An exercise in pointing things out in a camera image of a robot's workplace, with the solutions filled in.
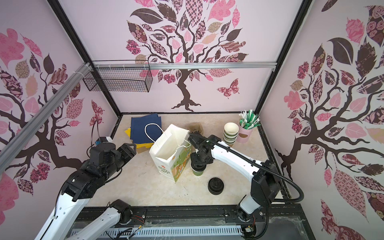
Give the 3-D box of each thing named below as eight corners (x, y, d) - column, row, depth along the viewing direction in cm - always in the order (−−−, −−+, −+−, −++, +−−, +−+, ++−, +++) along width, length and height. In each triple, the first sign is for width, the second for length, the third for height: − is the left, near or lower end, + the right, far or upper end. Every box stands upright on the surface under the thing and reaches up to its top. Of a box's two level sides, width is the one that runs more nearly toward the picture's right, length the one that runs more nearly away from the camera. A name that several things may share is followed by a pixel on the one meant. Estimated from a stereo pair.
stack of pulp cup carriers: (189, 135, 109) (188, 129, 103) (189, 128, 114) (189, 122, 108) (203, 135, 109) (203, 129, 103) (202, 128, 114) (203, 122, 108)
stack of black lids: (208, 195, 82) (209, 192, 79) (207, 180, 88) (208, 177, 84) (223, 195, 82) (225, 192, 79) (222, 180, 88) (223, 177, 84)
